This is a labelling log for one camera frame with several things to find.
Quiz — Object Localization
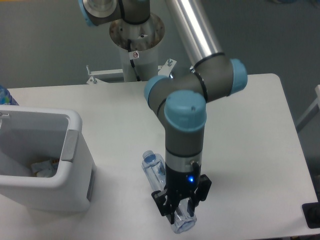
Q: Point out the black cable on pedestal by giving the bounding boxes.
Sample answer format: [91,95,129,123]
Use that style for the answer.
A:
[126,39,141,82]

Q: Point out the blue patterned bottle at edge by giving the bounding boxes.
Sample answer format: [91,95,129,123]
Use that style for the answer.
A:
[0,85,19,106]

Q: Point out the white frame at right edge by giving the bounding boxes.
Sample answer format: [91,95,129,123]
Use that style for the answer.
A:
[295,84,320,133]

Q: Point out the white pedestal base brackets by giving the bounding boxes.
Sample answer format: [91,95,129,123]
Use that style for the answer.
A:
[85,58,198,85]

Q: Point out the clear plastic water bottle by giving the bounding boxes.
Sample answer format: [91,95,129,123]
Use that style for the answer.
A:
[141,150,197,234]

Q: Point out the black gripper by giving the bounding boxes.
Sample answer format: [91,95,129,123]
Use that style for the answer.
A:
[151,164,212,225]

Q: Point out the black clamp on table edge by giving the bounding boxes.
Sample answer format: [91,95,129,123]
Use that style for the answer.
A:
[302,202,320,229]

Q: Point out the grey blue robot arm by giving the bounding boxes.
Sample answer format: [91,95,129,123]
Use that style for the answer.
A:
[78,0,248,224]

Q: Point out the trash inside trash can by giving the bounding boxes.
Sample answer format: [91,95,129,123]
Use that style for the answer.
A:
[30,157,60,178]

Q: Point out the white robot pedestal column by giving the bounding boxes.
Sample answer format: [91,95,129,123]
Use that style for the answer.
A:
[109,13,165,68]

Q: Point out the white plastic trash can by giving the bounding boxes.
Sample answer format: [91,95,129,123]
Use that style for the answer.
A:
[0,105,96,212]

